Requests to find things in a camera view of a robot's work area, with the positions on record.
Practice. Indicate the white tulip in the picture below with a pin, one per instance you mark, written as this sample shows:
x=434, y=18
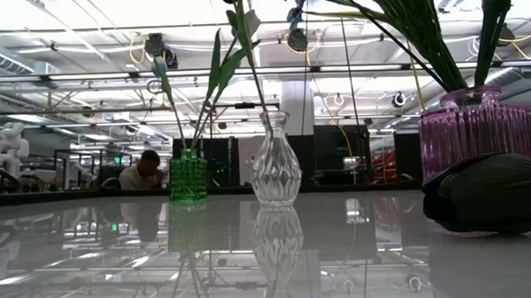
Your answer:
x=214, y=61
x=161, y=77

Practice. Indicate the clear glass vase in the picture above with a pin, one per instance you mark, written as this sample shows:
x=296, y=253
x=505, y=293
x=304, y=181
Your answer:
x=275, y=166

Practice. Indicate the green glass vase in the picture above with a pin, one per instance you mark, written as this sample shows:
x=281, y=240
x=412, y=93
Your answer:
x=188, y=175

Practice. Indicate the purple ribbed glass vase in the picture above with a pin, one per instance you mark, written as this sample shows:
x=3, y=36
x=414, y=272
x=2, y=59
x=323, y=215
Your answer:
x=471, y=126

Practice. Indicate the black partition panel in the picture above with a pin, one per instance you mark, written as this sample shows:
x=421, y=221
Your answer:
x=221, y=160
x=332, y=141
x=407, y=154

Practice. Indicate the black ceiling-mounted device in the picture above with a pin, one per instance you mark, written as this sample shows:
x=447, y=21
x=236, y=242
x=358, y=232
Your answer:
x=155, y=48
x=507, y=35
x=296, y=40

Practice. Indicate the person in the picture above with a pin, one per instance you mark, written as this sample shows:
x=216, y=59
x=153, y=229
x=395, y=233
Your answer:
x=141, y=172

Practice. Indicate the white robot figure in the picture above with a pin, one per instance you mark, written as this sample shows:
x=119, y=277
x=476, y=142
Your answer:
x=9, y=149

